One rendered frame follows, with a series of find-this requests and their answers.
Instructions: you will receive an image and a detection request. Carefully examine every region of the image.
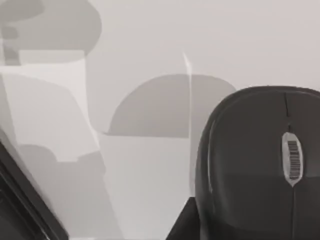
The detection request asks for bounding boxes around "black computer mouse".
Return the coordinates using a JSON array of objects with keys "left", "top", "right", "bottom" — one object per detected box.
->
[{"left": 194, "top": 85, "right": 320, "bottom": 240}]

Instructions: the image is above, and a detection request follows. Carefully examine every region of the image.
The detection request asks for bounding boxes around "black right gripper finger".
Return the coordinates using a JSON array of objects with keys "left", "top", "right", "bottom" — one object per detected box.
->
[{"left": 165, "top": 196, "right": 205, "bottom": 240}]

